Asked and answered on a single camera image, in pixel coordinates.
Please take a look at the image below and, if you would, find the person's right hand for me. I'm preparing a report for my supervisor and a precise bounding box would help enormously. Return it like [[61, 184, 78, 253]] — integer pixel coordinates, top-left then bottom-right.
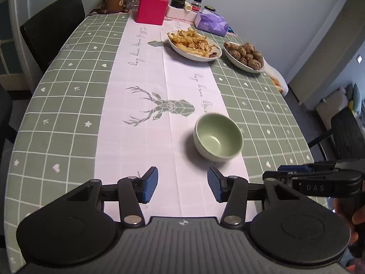
[[332, 197, 365, 246]]

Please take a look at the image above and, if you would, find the white plate of fried food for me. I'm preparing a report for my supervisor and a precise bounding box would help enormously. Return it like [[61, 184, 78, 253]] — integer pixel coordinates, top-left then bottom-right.
[[167, 27, 223, 62]]

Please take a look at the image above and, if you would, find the white plate of brown balls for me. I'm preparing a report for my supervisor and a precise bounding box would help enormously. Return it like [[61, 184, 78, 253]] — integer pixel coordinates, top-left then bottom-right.
[[222, 42, 266, 74]]

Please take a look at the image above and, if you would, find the white tray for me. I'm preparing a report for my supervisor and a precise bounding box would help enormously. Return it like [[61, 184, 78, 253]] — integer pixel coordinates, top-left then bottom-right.
[[166, 4, 206, 23]]

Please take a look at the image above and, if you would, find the pink box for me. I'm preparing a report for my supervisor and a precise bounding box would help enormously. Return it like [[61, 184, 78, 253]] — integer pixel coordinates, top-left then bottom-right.
[[135, 0, 169, 26]]

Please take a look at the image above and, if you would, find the green ceramic bowl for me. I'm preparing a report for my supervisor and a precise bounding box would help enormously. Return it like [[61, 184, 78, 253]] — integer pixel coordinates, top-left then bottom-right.
[[193, 113, 243, 162]]

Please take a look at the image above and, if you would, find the purple tissue pack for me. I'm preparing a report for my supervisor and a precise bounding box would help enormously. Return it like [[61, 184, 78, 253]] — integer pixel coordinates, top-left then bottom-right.
[[195, 13, 230, 37]]

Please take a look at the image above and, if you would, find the green grid tablecloth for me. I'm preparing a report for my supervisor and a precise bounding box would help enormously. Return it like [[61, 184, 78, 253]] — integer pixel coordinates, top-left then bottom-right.
[[6, 13, 315, 274]]

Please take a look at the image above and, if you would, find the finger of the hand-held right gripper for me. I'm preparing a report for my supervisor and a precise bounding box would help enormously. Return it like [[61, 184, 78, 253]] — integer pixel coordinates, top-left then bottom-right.
[[262, 171, 363, 198], [277, 160, 365, 174]]

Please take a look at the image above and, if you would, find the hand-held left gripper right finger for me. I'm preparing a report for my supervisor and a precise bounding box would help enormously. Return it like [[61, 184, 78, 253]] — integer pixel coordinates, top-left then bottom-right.
[[206, 166, 307, 227]]

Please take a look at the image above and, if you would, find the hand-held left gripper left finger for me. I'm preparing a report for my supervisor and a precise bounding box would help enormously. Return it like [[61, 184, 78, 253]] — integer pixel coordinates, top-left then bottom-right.
[[58, 166, 159, 228]]

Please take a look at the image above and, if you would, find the white plate with food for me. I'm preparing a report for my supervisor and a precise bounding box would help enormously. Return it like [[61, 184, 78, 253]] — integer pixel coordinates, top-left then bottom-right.
[[266, 65, 289, 95]]

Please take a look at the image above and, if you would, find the blue cushion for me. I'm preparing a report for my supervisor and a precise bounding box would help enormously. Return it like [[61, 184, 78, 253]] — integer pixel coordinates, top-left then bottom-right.
[[346, 83, 363, 115]]

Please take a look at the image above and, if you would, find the beige sofa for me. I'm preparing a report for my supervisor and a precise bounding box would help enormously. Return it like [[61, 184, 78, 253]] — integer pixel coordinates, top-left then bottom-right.
[[314, 91, 351, 120]]

